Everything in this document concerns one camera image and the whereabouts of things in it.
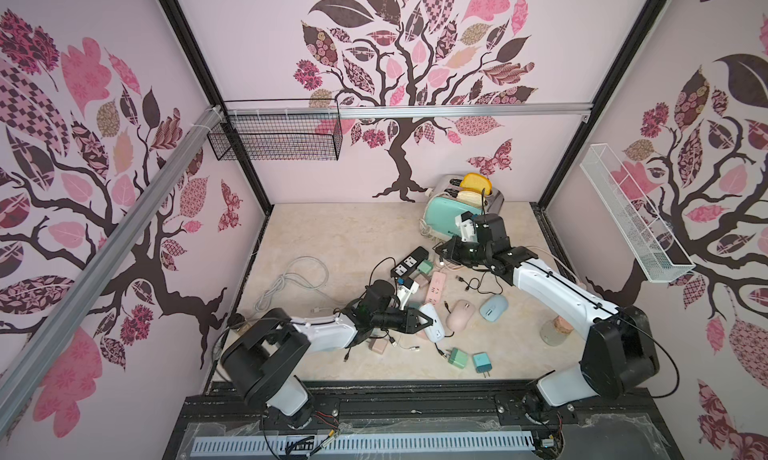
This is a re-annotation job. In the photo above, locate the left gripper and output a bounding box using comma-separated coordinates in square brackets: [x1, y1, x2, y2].
[370, 307, 432, 336]

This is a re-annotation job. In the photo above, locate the pink power strip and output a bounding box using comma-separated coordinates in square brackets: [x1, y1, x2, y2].
[424, 271, 447, 305]

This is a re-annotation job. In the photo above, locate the pink charger plug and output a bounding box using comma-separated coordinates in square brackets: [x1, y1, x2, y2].
[369, 338, 390, 355]

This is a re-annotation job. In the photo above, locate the green charger plug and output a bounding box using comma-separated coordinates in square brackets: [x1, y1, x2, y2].
[446, 348, 469, 369]

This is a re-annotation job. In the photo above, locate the black power strip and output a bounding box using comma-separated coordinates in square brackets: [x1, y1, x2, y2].
[390, 247, 429, 279]

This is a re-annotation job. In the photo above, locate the blue mouse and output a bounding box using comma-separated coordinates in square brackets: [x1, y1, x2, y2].
[419, 303, 445, 343]
[479, 295, 509, 323]

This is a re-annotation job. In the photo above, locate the teal charger plug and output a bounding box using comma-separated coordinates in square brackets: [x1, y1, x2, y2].
[472, 353, 493, 378]

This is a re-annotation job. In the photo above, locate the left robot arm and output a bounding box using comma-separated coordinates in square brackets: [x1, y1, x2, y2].
[219, 280, 439, 429]

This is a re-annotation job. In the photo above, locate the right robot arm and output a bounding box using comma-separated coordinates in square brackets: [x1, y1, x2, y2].
[434, 214, 660, 409]

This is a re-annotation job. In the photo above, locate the pink mouse right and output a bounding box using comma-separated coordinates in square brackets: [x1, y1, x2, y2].
[446, 300, 476, 333]

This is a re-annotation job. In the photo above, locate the pale toast slice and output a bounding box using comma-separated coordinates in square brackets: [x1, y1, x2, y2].
[456, 190, 487, 209]

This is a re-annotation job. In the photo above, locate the mint green toaster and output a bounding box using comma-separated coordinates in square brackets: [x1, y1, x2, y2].
[420, 174, 505, 240]

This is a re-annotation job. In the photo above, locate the yellow toast slice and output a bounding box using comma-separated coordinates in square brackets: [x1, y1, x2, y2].
[460, 173, 493, 196]

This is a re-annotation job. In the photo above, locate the small brown jar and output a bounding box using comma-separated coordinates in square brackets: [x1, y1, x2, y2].
[227, 313, 247, 332]

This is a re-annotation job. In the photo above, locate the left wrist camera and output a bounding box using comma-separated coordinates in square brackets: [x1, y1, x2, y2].
[396, 278, 419, 310]

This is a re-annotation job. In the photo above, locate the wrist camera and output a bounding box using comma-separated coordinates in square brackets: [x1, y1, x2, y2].
[455, 212, 477, 243]
[396, 278, 419, 310]

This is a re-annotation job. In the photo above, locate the black mouse charging cable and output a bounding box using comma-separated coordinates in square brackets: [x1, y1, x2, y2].
[443, 273, 505, 317]

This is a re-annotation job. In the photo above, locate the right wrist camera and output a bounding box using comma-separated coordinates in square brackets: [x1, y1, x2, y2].
[455, 212, 477, 243]

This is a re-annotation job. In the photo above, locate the grey coiled cable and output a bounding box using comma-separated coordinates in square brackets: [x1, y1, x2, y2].
[254, 255, 330, 314]

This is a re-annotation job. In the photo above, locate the white slotted cable duct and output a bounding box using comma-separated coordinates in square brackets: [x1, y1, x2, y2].
[189, 431, 535, 459]

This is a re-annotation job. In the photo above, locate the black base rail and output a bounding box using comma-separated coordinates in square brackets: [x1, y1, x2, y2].
[164, 380, 681, 459]

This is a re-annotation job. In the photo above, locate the black wire basket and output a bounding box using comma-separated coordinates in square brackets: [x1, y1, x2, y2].
[208, 95, 343, 161]

